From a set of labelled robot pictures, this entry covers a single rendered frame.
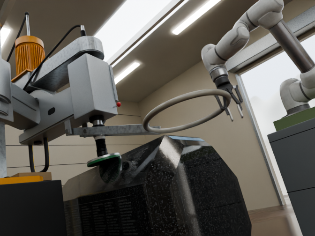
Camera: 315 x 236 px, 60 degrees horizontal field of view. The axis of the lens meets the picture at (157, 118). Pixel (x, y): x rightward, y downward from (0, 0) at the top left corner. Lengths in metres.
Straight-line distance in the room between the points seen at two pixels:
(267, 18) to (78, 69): 1.26
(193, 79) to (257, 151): 2.66
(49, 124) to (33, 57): 0.73
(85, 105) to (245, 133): 5.33
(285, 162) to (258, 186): 4.72
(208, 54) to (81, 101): 0.86
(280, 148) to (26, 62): 2.06
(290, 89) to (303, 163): 0.52
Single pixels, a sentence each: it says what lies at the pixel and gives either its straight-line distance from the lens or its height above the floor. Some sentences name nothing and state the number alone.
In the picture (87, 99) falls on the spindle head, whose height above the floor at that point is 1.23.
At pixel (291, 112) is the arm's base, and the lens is 2.13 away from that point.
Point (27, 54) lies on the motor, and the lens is 2.58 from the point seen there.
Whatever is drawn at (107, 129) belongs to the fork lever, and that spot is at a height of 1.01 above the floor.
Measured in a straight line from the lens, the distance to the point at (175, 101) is 1.24.
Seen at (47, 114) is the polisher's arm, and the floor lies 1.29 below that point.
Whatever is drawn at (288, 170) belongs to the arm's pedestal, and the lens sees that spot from 2.01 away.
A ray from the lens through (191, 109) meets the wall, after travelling 7.71.
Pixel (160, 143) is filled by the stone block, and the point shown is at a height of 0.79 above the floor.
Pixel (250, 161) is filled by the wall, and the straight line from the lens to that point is 6.72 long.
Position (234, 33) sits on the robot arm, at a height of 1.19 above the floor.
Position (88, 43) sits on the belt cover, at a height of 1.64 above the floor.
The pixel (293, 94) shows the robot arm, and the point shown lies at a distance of 2.12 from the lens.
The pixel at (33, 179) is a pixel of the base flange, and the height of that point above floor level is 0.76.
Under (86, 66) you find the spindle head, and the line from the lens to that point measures 1.90.
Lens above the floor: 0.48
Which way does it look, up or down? 18 degrees up
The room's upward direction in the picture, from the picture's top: 13 degrees counter-clockwise
